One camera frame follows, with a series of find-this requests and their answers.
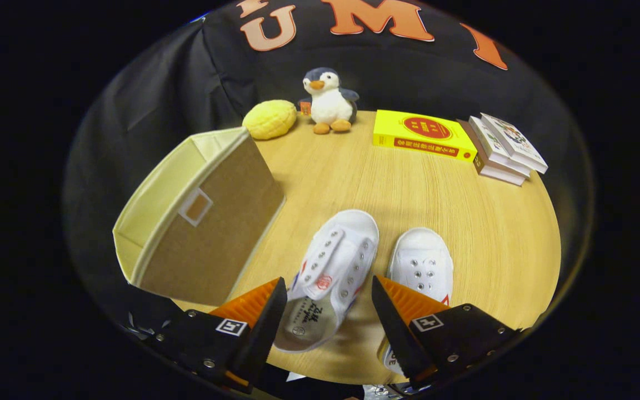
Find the yellow book with red circle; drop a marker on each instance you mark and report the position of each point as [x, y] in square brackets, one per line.
[420, 136]

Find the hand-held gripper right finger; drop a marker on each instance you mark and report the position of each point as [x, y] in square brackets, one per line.
[398, 333]

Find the white canvas shoe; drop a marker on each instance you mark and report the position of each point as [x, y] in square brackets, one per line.
[331, 266]
[420, 261]

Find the beige fabric storage box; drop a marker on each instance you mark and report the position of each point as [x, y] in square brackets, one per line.
[214, 233]

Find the brown cover book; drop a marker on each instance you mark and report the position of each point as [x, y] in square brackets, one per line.
[500, 175]

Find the yellow bread plush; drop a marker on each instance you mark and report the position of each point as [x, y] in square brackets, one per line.
[270, 119]

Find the white book with colourful cover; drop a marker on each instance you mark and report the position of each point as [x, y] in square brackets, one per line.
[511, 139]

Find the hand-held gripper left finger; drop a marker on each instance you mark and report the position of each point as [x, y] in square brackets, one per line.
[261, 339]

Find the grey white penguin plush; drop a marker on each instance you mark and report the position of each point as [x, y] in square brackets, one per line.
[331, 103]

